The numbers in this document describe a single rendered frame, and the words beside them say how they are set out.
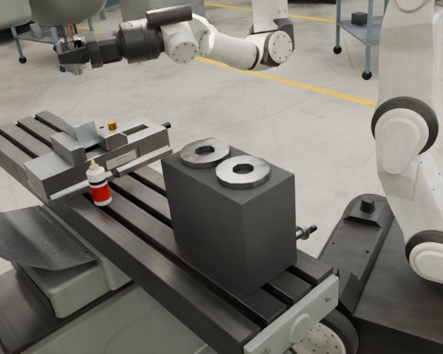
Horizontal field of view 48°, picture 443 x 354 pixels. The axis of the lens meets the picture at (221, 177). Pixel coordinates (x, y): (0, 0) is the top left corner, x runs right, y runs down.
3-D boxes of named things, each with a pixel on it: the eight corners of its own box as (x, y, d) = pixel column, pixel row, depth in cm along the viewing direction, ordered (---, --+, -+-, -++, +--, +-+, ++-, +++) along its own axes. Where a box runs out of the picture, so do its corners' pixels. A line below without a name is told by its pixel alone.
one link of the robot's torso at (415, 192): (479, 242, 131) (444, 74, 115) (470, 291, 117) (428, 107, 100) (419, 242, 140) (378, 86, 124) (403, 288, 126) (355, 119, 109)
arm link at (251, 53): (200, 62, 120) (259, 79, 132) (226, 60, 112) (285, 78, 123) (207, 18, 119) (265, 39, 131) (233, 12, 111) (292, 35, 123)
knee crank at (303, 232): (308, 226, 171) (308, 212, 168) (322, 233, 167) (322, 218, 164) (264, 257, 160) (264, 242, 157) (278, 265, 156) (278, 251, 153)
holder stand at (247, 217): (220, 214, 105) (209, 129, 94) (298, 261, 89) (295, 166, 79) (174, 240, 98) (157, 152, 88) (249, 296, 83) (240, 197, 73)
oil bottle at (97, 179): (106, 194, 116) (95, 153, 110) (115, 201, 113) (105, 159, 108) (91, 201, 114) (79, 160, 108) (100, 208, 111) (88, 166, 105)
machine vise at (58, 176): (145, 136, 141) (138, 101, 136) (174, 152, 131) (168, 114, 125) (27, 185, 124) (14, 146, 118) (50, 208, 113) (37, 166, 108)
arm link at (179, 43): (139, 43, 114) (186, 34, 116) (150, 74, 109) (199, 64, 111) (133, 1, 105) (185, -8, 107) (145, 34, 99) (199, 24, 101)
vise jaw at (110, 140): (105, 130, 131) (102, 116, 129) (129, 143, 122) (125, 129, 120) (85, 138, 128) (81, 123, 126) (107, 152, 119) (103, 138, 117)
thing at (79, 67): (88, 64, 109) (82, 39, 106) (86, 70, 105) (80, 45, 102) (67, 67, 109) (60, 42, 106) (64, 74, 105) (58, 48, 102)
